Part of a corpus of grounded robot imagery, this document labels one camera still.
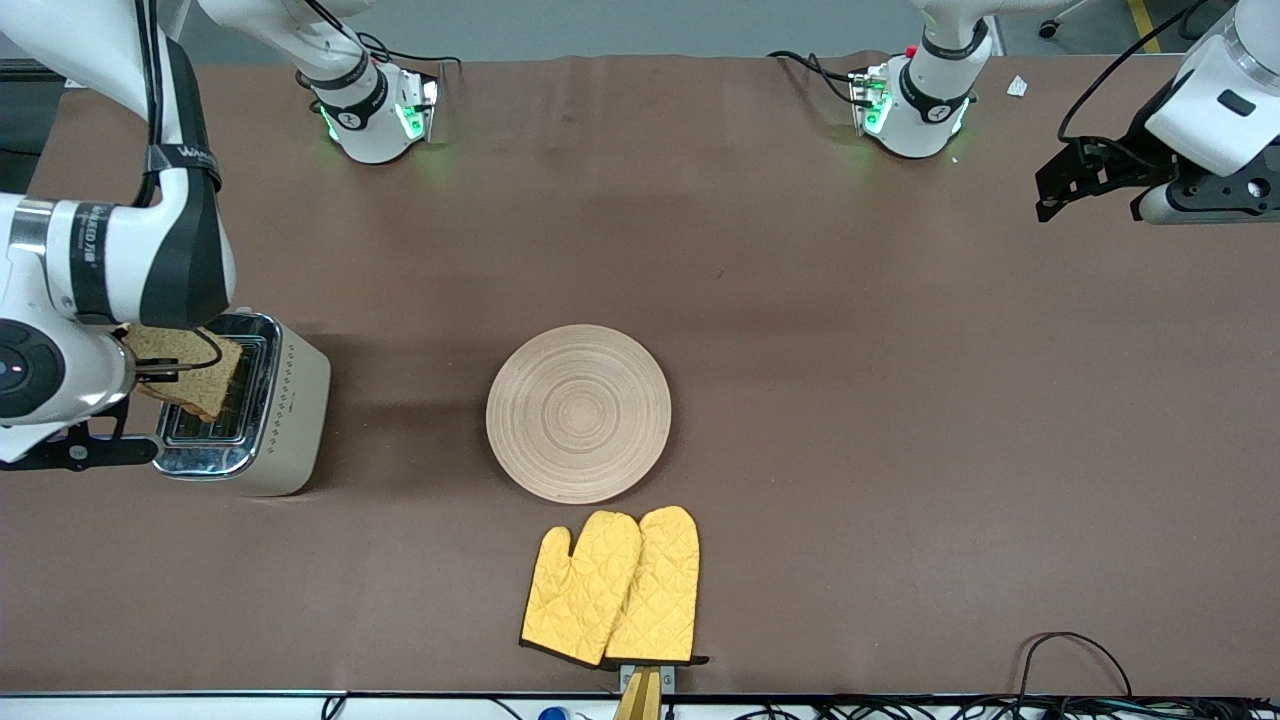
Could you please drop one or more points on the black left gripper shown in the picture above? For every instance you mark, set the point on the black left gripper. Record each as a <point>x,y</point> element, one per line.
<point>1139,148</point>

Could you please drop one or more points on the brown bread slice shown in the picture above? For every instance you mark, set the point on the brown bread slice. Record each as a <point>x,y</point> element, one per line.
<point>215,392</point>

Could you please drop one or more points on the round wooden plate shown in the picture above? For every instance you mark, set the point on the round wooden plate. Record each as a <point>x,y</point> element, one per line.
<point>580,415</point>

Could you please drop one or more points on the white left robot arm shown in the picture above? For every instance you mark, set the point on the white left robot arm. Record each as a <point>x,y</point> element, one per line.
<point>930,110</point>

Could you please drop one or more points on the beige chrome two-slot toaster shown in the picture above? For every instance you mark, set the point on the beige chrome two-slot toaster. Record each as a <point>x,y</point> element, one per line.
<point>290,420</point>

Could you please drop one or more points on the white paper scrap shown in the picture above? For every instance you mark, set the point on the white paper scrap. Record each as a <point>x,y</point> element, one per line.
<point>1017,86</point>

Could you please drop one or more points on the black chair caster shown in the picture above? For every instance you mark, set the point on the black chair caster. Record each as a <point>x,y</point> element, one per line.
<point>1049,29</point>

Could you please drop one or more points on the yellow quilted oven mitt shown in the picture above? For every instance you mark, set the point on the yellow quilted oven mitt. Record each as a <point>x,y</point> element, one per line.
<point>660,590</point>
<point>575,590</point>

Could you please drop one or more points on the wooden clamp with metal bracket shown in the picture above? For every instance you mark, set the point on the wooden clamp with metal bracket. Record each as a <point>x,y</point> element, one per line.
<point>640,695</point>

